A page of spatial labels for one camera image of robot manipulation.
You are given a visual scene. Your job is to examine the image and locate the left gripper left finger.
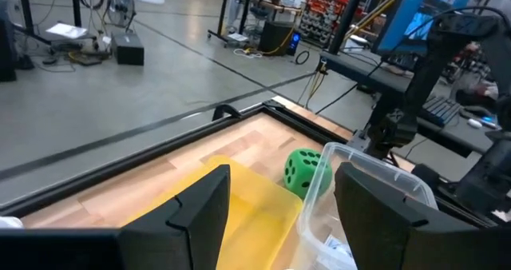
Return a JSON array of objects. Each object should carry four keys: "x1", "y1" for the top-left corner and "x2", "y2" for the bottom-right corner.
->
[{"x1": 119, "y1": 164, "x2": 232, "y2": 270}]

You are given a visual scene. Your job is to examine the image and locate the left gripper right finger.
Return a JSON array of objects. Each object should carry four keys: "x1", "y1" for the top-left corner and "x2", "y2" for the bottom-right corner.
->
[{"x1": 334, "y1": 161, "x2": 472, "y2": 270}]

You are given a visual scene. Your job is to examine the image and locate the blue playing card deck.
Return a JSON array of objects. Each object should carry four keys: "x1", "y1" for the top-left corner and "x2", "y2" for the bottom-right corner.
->
[{"x1": 323, "y1": 234, "x2": 356, "y2": 263}]

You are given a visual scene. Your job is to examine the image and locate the clear plastic bin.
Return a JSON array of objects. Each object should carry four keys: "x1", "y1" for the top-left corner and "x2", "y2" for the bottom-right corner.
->
[{"x1": 293, "y1": 141, "x2": 439, "y2": 270}]

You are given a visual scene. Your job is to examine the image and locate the green foam die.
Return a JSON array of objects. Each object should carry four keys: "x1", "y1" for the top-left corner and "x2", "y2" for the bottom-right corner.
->
[{"x1": 283, "y1": 148, "x2": 333, "y2": 201}]

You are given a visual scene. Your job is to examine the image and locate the yellow translucent tray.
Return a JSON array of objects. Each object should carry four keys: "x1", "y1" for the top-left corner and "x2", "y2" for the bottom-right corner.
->
[{"x1": 123, "y1": 154, "x2": 303, "y2": 270}]

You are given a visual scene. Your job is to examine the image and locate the black keyboard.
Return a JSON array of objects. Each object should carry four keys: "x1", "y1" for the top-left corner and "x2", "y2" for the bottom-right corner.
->
[{"x1": 418, "y1": 96, "x2": 463, "y2": 128}]

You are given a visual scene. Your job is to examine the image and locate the person's hand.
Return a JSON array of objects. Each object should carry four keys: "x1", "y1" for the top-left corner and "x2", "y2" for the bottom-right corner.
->
[{"x1": 457, "y1": 81, "x2": 500, "y2": 102}]

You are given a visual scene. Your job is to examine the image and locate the black box on floor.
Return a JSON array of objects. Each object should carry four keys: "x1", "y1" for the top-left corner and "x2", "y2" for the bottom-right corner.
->
[{"x1": 110, "y1": 30, "x2": 145, "y2": 66}]

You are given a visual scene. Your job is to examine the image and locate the black computer tower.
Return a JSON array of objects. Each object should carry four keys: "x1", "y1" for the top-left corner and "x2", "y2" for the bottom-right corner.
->
[{"x1": 258, "y1": 21, "x2": 296, "y2": 56}]

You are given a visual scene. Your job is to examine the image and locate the monitor with blue screen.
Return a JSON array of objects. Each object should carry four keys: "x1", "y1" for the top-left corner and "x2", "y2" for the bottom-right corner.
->
[{"x1": 374, "y1": 0, "x2": 482, "y2": 58}]

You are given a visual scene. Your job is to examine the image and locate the black background desk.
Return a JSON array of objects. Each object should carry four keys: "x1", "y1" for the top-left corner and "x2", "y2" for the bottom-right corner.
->
[{"x1": 207, "y1": 0, "x2": 304, "y2": 43}]

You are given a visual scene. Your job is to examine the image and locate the parts rack with bins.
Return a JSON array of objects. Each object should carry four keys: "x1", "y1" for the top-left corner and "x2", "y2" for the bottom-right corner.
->
[{"x1": 299, "y1": 0, "x2": 355, "y2": 50}]

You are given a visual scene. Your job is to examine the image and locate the floor fan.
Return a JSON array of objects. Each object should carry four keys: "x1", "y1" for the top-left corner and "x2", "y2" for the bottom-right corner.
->
[{"x1": 106, "y1": 0, "x2": 137, "y2": 30}]

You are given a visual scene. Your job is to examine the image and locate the white sheet on stand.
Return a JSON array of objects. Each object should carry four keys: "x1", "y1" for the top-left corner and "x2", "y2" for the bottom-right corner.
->
[{"x1": 45, "y1": 22, "x2": 88, "y2": 40}]

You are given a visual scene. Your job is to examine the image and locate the yellow cable bundle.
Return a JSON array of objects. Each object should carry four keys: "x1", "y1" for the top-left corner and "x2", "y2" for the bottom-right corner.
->
[{"x1": 305, "y1": 68, "x2": 328, "y2": 110}]

